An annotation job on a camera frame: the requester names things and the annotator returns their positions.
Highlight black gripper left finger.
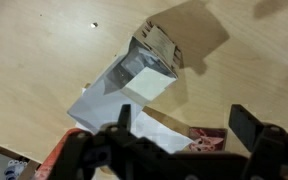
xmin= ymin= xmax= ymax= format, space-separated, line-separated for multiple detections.
xmin=118 ymin=104 xmax=131 ymax=130

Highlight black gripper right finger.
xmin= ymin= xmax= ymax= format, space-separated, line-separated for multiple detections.
xmin=229 ymin=104 xmax=264 ymax=152

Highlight small dark tea packet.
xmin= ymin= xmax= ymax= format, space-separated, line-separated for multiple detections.
xmin=188 ymin=127 xmax=227 ymax=152

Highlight white paper napkin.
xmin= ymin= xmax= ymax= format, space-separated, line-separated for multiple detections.
xmin=75 ymin=87 xmax=195 ymax=155

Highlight pink spray bottle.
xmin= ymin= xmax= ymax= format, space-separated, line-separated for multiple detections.
xmin=32 ymin=128 xmax=95 ymax=180

